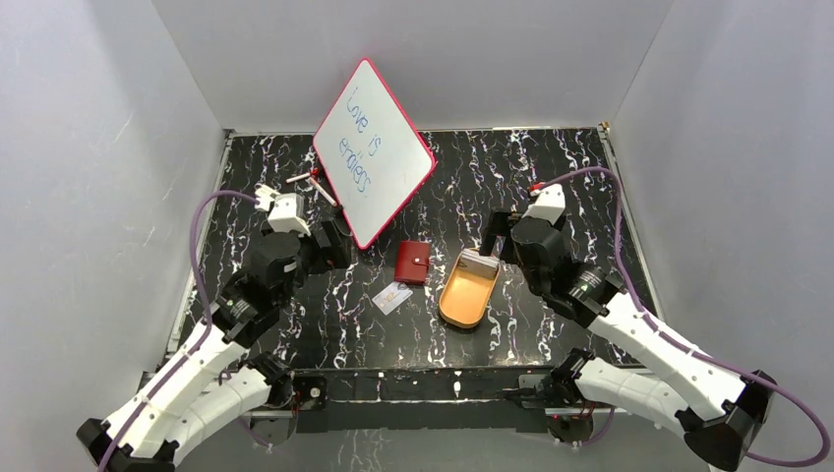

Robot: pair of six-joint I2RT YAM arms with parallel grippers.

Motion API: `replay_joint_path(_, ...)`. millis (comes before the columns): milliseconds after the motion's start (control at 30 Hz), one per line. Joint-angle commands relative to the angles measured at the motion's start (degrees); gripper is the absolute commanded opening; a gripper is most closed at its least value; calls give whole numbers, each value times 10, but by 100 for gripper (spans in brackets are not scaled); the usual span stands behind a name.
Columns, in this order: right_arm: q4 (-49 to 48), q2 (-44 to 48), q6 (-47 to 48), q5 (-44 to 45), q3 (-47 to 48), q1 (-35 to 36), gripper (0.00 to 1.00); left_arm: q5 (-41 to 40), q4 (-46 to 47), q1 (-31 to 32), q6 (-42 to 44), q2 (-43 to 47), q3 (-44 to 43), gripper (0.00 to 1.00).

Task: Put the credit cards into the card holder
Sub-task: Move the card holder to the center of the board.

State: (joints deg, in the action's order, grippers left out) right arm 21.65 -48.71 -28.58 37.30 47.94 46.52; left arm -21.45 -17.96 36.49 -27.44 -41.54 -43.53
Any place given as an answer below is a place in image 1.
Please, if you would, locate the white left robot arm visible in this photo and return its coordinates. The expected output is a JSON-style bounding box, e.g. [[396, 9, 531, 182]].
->
[[76, 219, 351, 471]]

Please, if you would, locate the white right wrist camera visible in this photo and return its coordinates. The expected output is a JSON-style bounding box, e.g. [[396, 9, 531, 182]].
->
[[523, 184, 566, 225]]

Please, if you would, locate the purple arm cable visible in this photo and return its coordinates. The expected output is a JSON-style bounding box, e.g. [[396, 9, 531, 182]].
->
[[554, 165, 834, 468], [97, 190, 261, 472]]

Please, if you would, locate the silver credit card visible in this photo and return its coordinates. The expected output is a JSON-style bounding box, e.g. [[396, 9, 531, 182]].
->
[[372, 281, 413, 316]]

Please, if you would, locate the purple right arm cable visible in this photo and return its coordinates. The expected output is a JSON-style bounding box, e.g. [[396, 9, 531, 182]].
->
[[554, 165, 834, 468]]

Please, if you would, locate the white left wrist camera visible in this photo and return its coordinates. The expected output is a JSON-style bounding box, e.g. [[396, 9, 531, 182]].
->
[[255, 184, 311, 236]]

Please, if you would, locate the red leather card holder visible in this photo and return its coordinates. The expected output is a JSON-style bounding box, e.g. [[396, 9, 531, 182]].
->
[[393, 241, 431, 285]]

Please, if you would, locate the aluminium rail frame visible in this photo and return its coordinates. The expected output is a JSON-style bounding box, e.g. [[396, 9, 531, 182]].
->
[[137, 127, 666, 418]]

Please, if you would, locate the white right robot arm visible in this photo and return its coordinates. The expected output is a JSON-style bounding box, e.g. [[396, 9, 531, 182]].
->
[[479, 209, 776, 471]]

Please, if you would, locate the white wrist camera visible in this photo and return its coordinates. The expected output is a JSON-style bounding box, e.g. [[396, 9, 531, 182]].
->
[[255, 184, 311, 236], [523, 184, 566, 225]]

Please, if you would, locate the pink framed whiteboard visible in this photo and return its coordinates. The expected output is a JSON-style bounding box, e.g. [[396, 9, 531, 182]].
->
[[313, 57, 437, 250]]

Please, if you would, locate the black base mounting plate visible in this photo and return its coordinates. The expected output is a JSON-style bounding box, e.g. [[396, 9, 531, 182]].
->
[[294, 366, 579, 433]]

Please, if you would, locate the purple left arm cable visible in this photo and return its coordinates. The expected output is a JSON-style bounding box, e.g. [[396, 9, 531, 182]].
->
[[97, 190, 261, 472]]

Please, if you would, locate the red capped marker pen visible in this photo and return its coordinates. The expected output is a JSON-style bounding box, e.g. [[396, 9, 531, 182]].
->
[[285, 168, 319, 184]]

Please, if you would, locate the orange oval tray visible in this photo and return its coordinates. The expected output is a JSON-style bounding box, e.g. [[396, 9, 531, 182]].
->
[[439, 253, 501, 329]]

